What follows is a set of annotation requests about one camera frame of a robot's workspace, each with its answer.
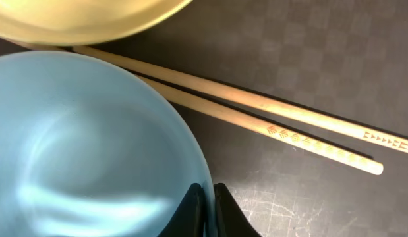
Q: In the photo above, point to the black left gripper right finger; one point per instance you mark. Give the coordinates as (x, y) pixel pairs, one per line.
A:
(231, 221)

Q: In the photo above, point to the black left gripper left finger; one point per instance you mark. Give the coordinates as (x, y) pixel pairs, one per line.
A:
(188, 219)

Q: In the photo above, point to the yellow plate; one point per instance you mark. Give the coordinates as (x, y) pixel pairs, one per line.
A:
(81, 22)

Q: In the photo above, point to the light blue bowl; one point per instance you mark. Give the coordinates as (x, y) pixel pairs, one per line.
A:
(89, 149)

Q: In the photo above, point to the wooden chopstick with pattern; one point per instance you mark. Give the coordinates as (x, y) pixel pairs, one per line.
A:
(253, 100)

